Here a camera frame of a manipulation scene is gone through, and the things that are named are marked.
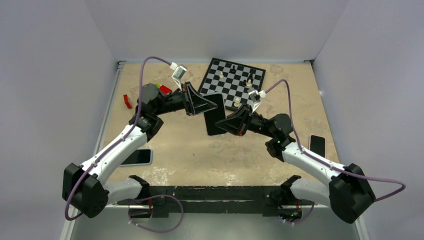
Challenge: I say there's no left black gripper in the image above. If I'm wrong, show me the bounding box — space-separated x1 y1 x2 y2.
153 81 217 116

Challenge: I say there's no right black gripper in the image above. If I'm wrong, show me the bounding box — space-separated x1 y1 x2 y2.
215 102 276 138

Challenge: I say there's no black phone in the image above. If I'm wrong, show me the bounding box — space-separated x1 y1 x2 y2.
203 93 226 136

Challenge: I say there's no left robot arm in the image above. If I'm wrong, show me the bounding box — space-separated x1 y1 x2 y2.
62 82 218 221

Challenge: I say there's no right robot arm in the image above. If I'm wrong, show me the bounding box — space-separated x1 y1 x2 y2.
215 105 376 224

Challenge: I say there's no phone in pink case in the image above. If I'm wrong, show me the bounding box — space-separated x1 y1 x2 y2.
309 134 326 158

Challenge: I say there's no white chess pawn front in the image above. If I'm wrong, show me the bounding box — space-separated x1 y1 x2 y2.
233 97 240 108

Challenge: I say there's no colourful toy brick car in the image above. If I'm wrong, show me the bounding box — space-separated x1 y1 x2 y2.
155 83 173 96

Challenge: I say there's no black grey chessboard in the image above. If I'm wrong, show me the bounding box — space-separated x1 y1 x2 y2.
197 57 266 111

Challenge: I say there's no black chess piece back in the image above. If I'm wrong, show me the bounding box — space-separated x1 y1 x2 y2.
230 65 237 74

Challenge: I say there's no red toy brick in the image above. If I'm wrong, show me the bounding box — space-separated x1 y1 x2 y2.
123 94 133 109

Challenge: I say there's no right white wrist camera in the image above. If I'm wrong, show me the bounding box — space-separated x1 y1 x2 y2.
247 88 267 113

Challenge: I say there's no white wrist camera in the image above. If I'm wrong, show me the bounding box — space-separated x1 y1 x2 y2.
169 62 187 90
247 88 267 113

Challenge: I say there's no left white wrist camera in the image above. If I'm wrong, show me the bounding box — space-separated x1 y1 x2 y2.
169 62 187 90

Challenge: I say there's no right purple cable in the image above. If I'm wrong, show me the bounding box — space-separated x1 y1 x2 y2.
264 79 407 203

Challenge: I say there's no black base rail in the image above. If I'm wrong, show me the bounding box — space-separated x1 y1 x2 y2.
127 185 307 220

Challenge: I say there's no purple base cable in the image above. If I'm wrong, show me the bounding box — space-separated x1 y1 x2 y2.
128 194 186 234

